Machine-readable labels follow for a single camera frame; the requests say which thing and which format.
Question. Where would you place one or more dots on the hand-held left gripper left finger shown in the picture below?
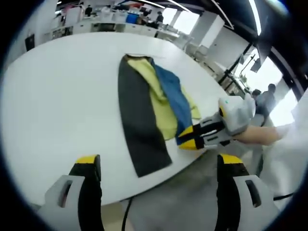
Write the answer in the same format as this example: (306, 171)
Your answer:
(72, 192)

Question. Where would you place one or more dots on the black display screen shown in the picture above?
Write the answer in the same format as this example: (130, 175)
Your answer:
(258, 57)

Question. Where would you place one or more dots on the person's white coat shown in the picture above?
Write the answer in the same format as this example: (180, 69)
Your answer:
(286, 163)

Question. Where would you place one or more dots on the straight ceiling light strip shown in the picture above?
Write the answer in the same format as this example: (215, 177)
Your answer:
(255, 16)

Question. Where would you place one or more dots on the person's grey trousers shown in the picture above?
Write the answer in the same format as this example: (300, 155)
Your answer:
(187, 204)

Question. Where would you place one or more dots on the black bin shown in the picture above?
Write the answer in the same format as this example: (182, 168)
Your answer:
(30, 42)

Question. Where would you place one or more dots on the blue storage bin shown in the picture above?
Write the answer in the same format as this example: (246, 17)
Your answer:
(132, 18)

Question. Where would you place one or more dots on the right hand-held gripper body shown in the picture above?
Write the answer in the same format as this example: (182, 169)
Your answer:
(238, 113)

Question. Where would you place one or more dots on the yellow blue grey long-sleeve garment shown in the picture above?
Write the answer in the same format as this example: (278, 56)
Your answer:
(139, 120)

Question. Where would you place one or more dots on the white office desk row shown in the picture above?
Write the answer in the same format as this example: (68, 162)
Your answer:
(125, 29)

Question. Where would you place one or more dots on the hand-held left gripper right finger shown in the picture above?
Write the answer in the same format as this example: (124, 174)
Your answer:
(243, 192)

